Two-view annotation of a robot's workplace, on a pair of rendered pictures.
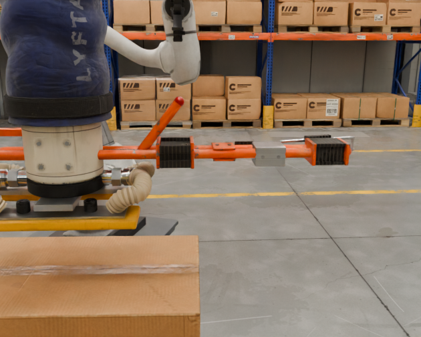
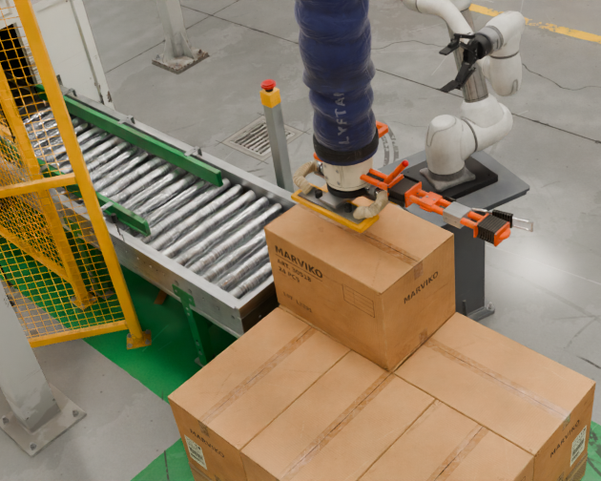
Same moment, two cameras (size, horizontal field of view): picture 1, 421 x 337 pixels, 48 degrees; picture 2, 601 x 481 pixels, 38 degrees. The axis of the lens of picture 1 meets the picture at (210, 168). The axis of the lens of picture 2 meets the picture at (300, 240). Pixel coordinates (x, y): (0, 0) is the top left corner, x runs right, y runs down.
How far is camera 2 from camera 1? 2.30 m
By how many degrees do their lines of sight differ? 52
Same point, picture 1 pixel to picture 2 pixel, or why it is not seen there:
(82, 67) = (342, 135)
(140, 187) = (368, 210)
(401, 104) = not seen: outside the picture
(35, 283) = (329, 232)
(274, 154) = (453, 219)
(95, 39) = (352, 120)
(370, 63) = not seen: outside the picture
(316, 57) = not seen: outside the picture
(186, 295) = (387, 279)
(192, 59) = (505, 80)
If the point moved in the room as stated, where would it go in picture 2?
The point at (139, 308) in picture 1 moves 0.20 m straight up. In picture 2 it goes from (358, 275) to (353, 231)
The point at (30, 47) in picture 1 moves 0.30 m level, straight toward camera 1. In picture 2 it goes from (317, 120) to (275, 171)
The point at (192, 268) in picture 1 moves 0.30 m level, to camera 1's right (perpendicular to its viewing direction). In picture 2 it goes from (414, 261) to (482, 299)
